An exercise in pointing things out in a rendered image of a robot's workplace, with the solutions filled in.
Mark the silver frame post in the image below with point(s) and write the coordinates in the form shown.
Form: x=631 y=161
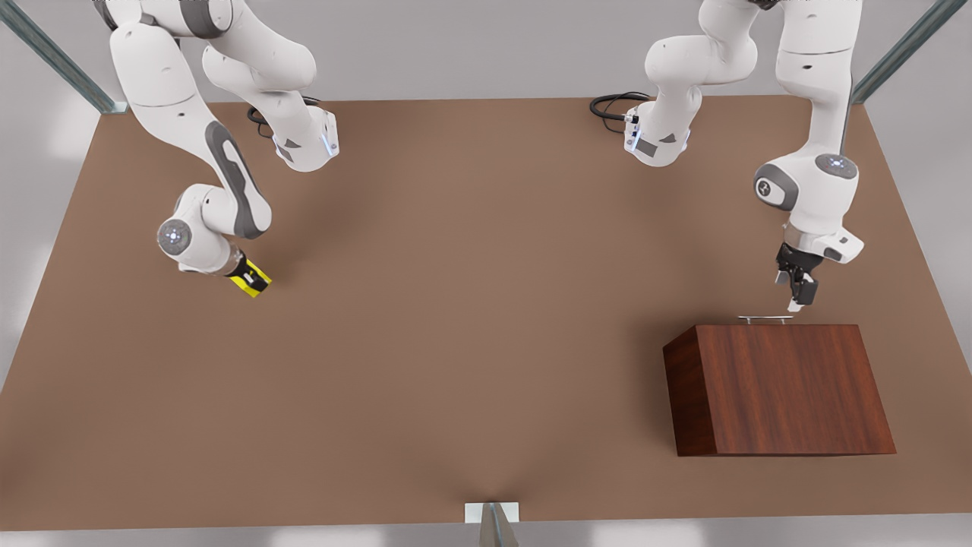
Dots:
x=53 y=55
x=904 y=47
x=493 y=524

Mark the yellow square block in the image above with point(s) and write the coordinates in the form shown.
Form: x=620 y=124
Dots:
x=263 y=273

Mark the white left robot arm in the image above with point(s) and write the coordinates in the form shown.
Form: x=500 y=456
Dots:
x=816 y=68

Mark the dark wooden drawer cabinet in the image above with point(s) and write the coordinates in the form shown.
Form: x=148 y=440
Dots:
x=790 y=387

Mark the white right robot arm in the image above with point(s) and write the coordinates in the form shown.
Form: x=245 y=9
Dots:
x=163 y=83

